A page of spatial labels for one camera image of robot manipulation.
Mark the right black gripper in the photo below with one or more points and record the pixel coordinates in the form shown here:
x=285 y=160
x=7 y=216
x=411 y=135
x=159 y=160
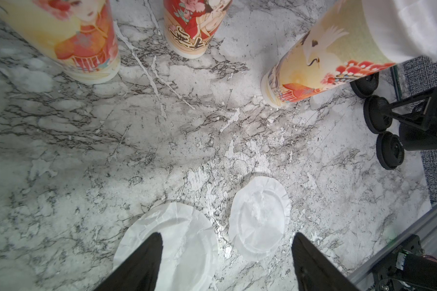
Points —
x=428 y=119

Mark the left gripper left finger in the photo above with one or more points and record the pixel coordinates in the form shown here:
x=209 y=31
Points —
x=140 y=271

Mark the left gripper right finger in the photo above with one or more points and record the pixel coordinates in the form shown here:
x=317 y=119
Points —
x=313 y=271

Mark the black cup lid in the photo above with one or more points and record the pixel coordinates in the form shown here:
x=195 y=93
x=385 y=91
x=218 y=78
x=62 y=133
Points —
x=375 y=120
x=366 y=86
x=389 y=151

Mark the yellow patterned paper cup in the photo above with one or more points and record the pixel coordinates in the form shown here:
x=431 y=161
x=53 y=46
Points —
x=77 y=35

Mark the red patterned paper cup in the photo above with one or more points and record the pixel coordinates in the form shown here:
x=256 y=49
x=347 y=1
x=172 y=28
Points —
x=191 y=24

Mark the translucent leak-proof paper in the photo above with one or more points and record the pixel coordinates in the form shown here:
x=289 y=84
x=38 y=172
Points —
x=190 y=251
x=403 y=30
x=259 y=218

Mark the black mug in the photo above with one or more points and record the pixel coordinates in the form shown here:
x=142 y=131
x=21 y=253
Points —
x=414 y=139

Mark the green handled fork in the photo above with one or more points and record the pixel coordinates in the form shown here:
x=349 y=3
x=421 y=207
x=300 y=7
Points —
x=396 y=83

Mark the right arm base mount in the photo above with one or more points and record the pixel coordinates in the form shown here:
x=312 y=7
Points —
x=406 y=268

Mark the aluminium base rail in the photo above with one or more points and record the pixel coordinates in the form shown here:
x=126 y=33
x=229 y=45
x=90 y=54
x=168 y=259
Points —
x=425 y=228

